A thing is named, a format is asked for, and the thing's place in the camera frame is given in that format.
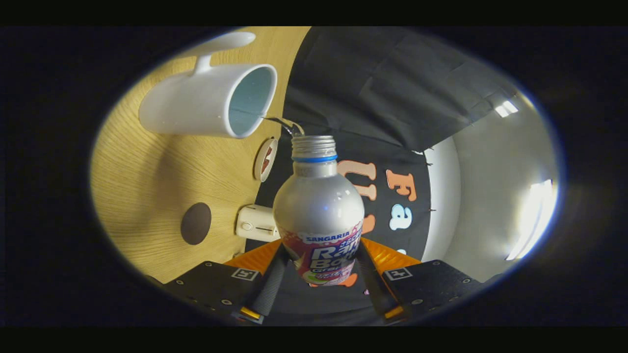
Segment white toaster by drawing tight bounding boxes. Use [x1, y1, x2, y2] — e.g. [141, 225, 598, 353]
[236, 204, 280, 243]

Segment ceiling light panel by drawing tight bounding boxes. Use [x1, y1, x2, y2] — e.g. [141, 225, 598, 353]
[505, 179, 555, 260]

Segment wooden table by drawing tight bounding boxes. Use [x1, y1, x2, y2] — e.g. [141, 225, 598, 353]
[91, 27, 312, 285]

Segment white cup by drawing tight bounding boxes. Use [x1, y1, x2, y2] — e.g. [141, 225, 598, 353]
[138, 32, 278, 139]

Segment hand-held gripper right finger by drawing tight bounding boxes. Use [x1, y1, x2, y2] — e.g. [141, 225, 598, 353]
[356, 238, 484, 324]

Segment white plate with red food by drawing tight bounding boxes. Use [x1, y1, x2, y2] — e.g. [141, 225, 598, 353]
[254, 137, 279, 183]

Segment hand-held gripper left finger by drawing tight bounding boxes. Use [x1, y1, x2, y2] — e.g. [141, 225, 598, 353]
[164, 240, 290, 325]

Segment silver juice bottle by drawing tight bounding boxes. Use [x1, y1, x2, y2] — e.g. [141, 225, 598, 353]
[273, 135, 365, 286]

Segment brown round coaster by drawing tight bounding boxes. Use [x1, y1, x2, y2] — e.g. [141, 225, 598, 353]
[181, 202, 212, 246]

